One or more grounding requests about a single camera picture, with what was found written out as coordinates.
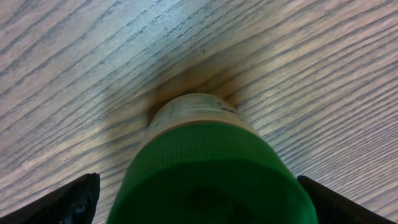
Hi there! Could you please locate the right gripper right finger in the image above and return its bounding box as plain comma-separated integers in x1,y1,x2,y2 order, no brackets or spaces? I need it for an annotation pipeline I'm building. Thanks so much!
297,175,396,224

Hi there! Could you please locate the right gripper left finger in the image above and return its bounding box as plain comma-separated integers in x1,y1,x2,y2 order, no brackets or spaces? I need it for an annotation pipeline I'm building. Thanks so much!
1,173,100,224

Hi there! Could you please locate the green lid jar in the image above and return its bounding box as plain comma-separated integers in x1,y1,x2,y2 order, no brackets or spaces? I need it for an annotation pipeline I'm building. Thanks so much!
108,93,318,223

